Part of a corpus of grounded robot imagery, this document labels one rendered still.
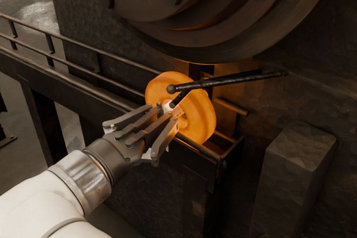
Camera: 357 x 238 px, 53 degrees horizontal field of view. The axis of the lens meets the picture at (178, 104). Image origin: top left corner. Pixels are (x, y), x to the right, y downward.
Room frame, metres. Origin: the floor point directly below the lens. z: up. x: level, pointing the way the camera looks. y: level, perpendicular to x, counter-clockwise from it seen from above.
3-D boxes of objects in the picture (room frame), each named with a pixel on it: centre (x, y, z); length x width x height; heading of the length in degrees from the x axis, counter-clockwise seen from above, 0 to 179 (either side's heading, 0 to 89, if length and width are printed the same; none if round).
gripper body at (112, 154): (0.41, 0.10, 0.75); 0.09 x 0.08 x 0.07; 140
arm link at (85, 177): (0.36, 0.15, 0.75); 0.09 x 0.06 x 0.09; 50
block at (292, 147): (0.40, -0.19, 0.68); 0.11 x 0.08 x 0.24; 140
